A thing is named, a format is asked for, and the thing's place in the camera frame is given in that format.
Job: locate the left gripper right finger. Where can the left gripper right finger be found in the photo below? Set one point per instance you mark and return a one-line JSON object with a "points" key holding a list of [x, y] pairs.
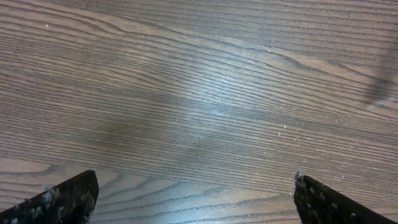
{"points": [[319, 204]]}

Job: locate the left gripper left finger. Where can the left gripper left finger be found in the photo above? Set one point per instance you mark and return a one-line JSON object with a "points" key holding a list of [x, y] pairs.
{"points": [[71, 202]]}

